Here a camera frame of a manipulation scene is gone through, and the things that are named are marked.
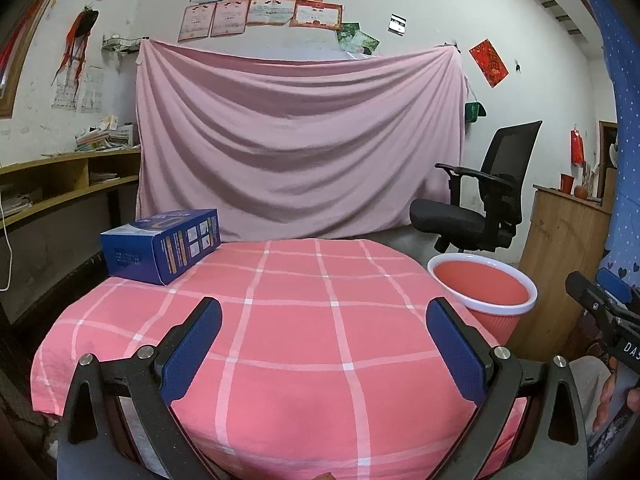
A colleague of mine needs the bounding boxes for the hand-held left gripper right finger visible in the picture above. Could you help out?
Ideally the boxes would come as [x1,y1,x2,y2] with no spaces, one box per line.
[426,297,590,480]

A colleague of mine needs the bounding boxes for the wooden window frame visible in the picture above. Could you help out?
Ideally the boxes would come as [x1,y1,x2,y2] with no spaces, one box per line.
[0,0,71,120]

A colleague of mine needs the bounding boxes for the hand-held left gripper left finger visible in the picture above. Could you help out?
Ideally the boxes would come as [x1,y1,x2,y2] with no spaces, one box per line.
[57,296,223,480]

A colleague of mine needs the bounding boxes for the wire wall rack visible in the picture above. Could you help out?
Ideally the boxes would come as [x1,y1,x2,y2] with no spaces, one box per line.
[101,34,143,54]

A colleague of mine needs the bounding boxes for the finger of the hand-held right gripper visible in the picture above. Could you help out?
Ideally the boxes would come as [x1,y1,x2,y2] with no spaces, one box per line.
[565,271,617,331]
[595,266,638,306]

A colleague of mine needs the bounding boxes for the wooden shelf desk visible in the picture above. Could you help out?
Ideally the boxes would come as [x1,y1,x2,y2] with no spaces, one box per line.
[0,146,143,321]

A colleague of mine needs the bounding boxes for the person's right hand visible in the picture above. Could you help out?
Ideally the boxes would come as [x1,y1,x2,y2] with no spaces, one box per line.
[592,365,640,433]

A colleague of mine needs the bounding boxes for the red cloth strips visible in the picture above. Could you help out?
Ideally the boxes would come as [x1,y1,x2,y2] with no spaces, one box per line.
[0,0,43,91]

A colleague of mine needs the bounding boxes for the red paper wall poster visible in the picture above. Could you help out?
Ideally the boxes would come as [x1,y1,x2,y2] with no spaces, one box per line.
[468,38,509,88]

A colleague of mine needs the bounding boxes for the red tassel wall decoration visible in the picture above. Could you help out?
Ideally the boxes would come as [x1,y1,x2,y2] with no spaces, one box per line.
[52,5,100,88]

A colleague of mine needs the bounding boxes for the wooden cabinet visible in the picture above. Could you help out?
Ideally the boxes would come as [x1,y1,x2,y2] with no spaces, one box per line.
[507,183,613,361]

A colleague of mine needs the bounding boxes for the printed wall sheet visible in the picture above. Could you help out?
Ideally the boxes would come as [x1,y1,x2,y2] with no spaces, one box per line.
[51,72,81,110]
[80,65,107,115]

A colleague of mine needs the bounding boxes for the pink hanging cloth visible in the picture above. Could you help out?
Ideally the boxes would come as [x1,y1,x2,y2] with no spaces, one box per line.
[135,37,468,242]

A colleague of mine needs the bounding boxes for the blue dotted curtain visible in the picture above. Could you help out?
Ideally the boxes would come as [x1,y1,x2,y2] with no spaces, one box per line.
[582,0,640,291]

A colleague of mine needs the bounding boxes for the black office chair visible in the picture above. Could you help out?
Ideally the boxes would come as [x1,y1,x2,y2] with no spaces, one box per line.
[409,120,543,254]

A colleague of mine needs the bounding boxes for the white cable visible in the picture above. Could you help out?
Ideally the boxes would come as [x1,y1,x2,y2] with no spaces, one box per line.
[0,200,13,291]

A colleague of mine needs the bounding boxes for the pink trash bin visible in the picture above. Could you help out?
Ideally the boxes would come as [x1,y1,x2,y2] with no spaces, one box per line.
[426,252,538,348]

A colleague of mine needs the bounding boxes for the blue cardboard box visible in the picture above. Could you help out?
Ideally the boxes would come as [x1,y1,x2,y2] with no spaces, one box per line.
[100,208,222,287]

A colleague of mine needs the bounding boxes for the pink checked tablecloth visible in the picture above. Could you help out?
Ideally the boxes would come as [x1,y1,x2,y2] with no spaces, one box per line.
[30,238,528,480]

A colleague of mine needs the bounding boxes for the stack of books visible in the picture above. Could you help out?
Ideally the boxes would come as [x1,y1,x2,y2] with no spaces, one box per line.
[75,116,141,152]

